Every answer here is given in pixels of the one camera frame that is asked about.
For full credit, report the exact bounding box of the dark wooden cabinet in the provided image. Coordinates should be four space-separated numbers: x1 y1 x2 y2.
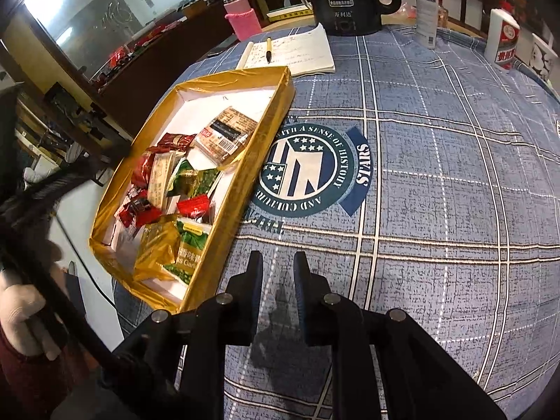
0 0 246 167

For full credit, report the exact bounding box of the red foil pillow snack packet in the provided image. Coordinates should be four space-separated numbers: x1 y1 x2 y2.
176 195 213 219

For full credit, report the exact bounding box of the gold snack packet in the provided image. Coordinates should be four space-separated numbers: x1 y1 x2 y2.
133 215 181 283

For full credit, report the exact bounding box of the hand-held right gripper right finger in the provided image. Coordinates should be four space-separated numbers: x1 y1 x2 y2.
293 251 508 420

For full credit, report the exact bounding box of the black cable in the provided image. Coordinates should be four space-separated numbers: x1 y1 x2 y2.
57 214 117 307

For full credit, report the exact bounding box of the long red foil snack packet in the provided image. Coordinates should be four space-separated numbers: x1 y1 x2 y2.
156 133 197 152

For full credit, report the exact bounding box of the large green snack packet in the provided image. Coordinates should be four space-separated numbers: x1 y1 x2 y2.
163 219 210 284

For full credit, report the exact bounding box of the gold cardboard box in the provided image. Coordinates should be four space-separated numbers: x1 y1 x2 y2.
89 65 295 314

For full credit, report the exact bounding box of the white red-label liquor bottle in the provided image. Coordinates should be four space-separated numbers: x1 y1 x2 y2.
484 8 520 71

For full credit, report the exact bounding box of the blue plaid tablecloth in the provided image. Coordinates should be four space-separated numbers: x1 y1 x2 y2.
111 22 560 420

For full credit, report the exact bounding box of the dark red snack packet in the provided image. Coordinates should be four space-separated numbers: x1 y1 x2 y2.
131 151 158 187

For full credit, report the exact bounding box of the brown cake bar packet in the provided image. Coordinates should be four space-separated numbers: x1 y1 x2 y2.
195 107 259 166

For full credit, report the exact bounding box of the white printed cup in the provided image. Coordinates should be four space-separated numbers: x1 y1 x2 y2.
527 33 560 83

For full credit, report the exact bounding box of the pink water bottle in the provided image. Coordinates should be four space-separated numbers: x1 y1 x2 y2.
221 0 263 41

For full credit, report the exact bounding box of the white notebook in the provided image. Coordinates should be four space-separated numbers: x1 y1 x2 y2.
236 24 337 78

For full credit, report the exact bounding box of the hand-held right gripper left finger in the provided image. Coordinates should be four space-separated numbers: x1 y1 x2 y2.
52 250 264 420

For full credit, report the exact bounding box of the person's left hand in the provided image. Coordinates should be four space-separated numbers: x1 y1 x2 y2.
0 240 68 362

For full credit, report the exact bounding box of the yellow book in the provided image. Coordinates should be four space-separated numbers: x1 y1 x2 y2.
266 3 316 22

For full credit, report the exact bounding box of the person's left forearm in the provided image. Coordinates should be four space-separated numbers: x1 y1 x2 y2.
0 324 101 420

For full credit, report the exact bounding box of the black electric kettle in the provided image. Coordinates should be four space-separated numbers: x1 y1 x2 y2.
298 0 402 36

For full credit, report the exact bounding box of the clear beige cracker packet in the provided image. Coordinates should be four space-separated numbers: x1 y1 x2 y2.
146 151 187 211

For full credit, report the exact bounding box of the small green snack packet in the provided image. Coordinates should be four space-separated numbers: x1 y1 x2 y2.
168 160 223 200

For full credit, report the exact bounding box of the small red snack packet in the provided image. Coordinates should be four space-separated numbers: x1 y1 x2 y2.
118 197 162 228

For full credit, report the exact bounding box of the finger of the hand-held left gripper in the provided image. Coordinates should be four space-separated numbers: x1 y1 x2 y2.
26 146 132 204

